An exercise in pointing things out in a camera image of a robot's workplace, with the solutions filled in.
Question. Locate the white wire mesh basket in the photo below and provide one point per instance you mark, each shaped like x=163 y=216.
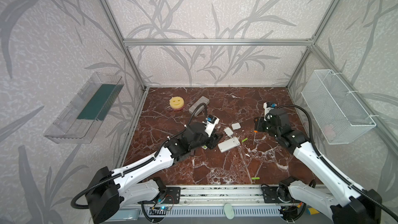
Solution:
x=338 y=113

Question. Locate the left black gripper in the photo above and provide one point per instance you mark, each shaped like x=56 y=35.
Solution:
x=210 y=139

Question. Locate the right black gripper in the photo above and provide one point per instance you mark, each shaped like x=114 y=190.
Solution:
x=261 y=124

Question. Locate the grey stone block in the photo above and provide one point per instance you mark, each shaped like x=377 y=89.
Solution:
x=201 y=100

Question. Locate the green yellow toy hammer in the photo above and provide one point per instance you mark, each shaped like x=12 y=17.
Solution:
x=312 y=211

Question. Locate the white remote with batteries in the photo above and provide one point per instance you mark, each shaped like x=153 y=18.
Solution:
x=228 y=144

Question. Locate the clear plastic wall shelf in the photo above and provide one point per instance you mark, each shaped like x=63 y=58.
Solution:
x=80 y=121

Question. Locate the pale green oval knob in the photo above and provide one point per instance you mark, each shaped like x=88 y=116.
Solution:
x=229 y=211

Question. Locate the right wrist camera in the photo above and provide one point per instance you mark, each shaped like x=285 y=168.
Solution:
x=267 y=107

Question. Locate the yellow smiley sponge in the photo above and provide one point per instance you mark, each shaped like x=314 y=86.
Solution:
x=176 y=103

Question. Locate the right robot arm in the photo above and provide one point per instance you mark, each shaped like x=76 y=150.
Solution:
x=348 y=202

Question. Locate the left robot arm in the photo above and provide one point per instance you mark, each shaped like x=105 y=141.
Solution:
x=109 y=190

